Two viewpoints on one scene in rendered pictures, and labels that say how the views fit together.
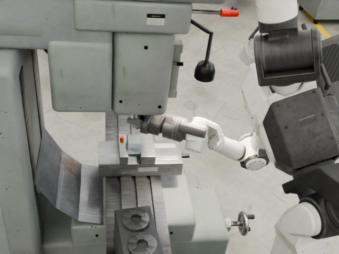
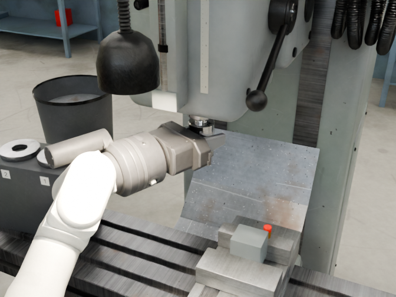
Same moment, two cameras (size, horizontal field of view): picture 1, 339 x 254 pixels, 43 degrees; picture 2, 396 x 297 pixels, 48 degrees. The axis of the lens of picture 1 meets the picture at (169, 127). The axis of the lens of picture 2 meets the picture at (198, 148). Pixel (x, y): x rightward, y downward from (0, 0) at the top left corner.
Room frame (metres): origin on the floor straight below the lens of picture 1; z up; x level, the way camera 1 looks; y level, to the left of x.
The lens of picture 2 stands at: (1.67, -0.45, 1.60)
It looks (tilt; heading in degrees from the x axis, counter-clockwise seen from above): 29 degrees down; 126
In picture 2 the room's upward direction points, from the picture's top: straight up
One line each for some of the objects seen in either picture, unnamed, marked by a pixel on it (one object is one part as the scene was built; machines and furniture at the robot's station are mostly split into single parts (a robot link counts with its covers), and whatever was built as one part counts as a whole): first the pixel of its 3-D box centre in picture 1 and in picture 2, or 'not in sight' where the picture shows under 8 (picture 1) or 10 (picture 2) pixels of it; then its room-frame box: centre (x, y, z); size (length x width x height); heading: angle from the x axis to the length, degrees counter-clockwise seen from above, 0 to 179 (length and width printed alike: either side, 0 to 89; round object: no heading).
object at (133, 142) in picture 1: (133, 144); (248, 247); (1.37, 0.14, 1.02); 0.06 x 0.05 x 0.06; 12
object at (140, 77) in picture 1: (140, 62); (203, 0); (1.27, 0.12, 1.47); 0.21 x 0.19 x 0.32; 11
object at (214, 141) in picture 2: not in sight; (213, 144); (1.30, 0.11, 1.24); 0.06 x 0.02 x 0.03; 76
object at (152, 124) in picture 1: (161, 124); (159, 155); (1.24, 0.03, 1.23); 0.13 x 0.12 x 0.10; 166
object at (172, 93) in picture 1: (173, 69); (168, 33); (1.29, 0.01, 1.45); 0.04 x 0.04 x 0.21; 11
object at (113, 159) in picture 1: (139, 154); (242, 280); (1.37, 0.11, 0.96); 0.35 x 0.15 x 0.11; 102
